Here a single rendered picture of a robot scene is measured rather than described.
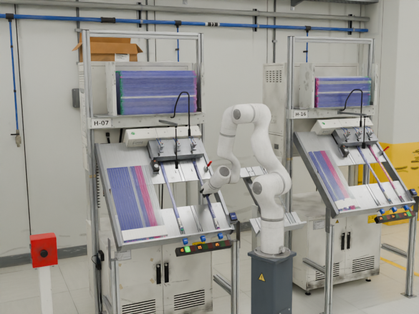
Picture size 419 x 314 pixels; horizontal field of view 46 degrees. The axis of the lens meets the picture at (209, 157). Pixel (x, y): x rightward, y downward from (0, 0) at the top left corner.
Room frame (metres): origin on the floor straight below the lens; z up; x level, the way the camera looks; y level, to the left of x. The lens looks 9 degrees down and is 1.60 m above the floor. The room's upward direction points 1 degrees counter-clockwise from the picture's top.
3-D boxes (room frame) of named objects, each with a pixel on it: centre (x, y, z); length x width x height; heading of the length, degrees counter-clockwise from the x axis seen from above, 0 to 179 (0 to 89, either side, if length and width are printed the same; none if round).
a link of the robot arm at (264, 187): (2.47, -0.30, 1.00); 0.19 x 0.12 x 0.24; 132
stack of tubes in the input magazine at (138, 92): (3.20, 0.33, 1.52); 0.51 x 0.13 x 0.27; 114
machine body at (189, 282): (3.28, 0.44, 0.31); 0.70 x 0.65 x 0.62; 114
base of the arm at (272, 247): (2.50, -0.32, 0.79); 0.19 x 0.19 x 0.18
